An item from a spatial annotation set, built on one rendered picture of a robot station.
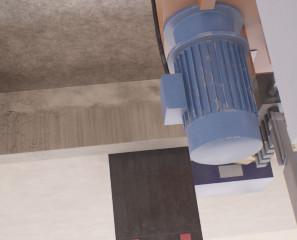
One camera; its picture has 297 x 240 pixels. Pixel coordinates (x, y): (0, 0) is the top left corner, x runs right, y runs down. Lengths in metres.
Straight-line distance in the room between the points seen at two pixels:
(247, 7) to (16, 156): 1.86
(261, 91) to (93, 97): 1.70
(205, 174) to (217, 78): 2.17
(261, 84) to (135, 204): 1.68
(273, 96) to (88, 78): 1.70
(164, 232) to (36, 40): 1.31
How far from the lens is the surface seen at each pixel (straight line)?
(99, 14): 2.52
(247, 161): 3.46
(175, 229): 3.04
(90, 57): 2.84
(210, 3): 1.45
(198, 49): 1.44
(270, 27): 0.81
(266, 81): 1.55
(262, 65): 1.90
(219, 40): 1.47
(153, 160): 3.15
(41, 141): 3.00
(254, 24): 1.66
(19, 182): 3.67
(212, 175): 3.54
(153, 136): 2.96
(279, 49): 0.78
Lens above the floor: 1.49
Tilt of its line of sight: 24 degrees down
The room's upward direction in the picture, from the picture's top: 173 degrees clockwise
